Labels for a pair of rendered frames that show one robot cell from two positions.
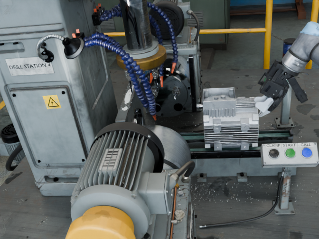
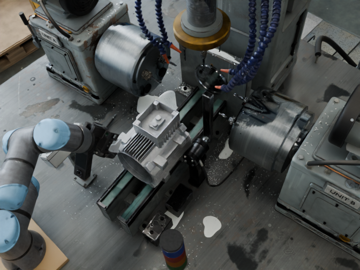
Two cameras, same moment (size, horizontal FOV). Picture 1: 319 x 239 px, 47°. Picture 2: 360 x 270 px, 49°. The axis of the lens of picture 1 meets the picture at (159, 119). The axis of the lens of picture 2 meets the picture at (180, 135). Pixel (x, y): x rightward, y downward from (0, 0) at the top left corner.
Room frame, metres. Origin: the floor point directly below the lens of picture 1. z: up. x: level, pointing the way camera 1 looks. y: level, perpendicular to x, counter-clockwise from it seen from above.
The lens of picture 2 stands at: (1.62, -0.84, 2.17)
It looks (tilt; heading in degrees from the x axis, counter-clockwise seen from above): 57 degrees down; 121
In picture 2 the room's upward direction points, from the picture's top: 7 degrees counter-clockwise
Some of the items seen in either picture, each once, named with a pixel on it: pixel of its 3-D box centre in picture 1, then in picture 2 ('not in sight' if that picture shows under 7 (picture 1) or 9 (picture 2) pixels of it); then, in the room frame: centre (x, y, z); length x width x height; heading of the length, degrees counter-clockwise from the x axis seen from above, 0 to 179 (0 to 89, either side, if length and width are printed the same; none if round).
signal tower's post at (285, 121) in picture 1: (287, 84); (177, 262); (1.42, -0.59, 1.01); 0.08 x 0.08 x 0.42; 80
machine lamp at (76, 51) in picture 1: (59, 49); not in sight; (1.03, 0.26, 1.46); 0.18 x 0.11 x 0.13; 80
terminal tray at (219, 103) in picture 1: (219, 102); (157, 124); (1.18, -0.23, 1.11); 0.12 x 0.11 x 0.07; 79
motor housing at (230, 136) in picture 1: (229, 122); (153, 147); (1.17, -0.27, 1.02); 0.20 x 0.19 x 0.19; 79
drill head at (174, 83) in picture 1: (168, 81); (277, 133); (1.54, -0.07, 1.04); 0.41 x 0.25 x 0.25; 170
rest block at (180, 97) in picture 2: not in sight; (186, 96); (1.12, 0.08, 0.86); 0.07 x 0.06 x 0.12; 170
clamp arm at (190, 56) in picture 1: (193, 84); (207, 119); (1.33, -0.16, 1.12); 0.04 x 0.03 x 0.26; 80
